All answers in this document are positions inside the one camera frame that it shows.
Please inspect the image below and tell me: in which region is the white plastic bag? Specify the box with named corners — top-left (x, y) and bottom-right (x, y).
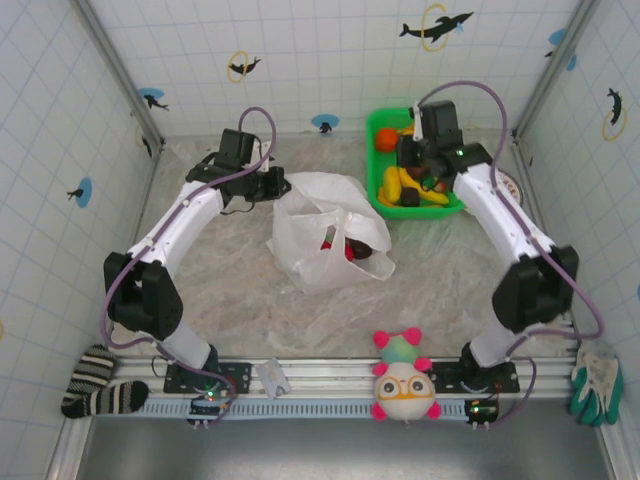
top-left (265, 172), bottom-right (397, 295)

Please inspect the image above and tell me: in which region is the long yellow fake banana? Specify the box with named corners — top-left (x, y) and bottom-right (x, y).
top-left (376, 187), bottom-right (450, 208)

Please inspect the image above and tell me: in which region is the green plastic basket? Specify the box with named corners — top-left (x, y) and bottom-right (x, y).
top-left (366, 108), bottom-right (467, 220)

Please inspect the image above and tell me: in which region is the blue circle black fish sticker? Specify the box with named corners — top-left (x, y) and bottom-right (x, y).
top-left (66, 177), bottom-right (95, 208)
top-left (310, 113), bottom-right (341, 135)
top-left (543, 27), bottom-right (579, 72)
top-left (137, 87), bottom-right (170, 112)

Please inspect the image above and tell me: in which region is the round white printed plate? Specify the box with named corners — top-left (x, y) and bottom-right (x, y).
top-left (494, 169), bottom-right (525, 205)

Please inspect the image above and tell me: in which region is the round plush toy with glasses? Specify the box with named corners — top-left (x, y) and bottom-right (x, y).
top-left (369, 327), bottom-right (444, 425)

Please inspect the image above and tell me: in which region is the black white striped sock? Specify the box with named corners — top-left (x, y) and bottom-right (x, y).
top-left (60, 344), bottom-right (150, 420)

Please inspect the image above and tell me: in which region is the green white work glove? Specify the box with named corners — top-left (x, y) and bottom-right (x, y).
top-left (568, 344), bottom-right (625, 427)

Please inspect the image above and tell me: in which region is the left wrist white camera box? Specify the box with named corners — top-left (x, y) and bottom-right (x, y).
top-left (252, 141), bottom-right (277, 175)

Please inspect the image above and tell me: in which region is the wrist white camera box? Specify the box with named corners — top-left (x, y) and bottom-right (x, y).
top-left (407, 103), bottom-right (427, 144)
top-left (252, 141), bottom-right (277, 175)

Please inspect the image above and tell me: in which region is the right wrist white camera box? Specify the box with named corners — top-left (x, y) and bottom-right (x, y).
top-left (407, 103), bottom-right (427, 144)

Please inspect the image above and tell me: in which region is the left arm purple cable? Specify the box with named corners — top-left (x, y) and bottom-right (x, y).
top-left (102, 106), bottom-right (278, 426)

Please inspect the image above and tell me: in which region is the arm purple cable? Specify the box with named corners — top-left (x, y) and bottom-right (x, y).
top-left (102, 106), bottom-right (278, 426)
top-left (417, 81), bottom-right (604, 426)

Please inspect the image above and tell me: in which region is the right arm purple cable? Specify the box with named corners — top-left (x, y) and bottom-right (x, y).
top-left (417, 81), bottom-right (604, 426)

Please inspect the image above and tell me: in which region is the black seal yellow ring sticker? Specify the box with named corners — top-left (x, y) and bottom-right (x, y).
top-left (227, 49), bottom-right (263, 84)

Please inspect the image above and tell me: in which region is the small black fish ring sticker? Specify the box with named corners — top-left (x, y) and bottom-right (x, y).
top-left (134, 124), bottom-right (154, 160)

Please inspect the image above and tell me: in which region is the black dolphin yellow ring sticker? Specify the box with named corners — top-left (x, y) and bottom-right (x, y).
top-left (601, 87), bottom-right (629, 142)
top-left (398, 3), bottom-right (475, 54)

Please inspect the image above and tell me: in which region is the aluminium frame side bar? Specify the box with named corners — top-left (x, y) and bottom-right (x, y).
top-left (47, 142), bottom-right (164, 480)

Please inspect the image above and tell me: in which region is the aluminium corner post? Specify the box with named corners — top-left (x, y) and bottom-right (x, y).
top-left (512, 0), bottom-right (601, 144)
top-left (69, 0), bottom-right (166, 151)

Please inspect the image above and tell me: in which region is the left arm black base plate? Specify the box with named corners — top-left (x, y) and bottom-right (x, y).
top-left (163, 359), bottom-right (253, 396)

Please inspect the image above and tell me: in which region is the aluminium mounting rail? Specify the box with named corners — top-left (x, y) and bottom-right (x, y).
top-left (107, 355), bottom-right (581, 401)

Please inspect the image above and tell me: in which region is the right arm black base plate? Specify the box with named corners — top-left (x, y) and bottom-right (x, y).
top-left (429, 359), bottom-right (521, 396)

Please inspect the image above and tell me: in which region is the white slotted cable duct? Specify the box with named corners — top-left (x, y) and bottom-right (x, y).
top-left (134, 399), bottom-right (474, 420)

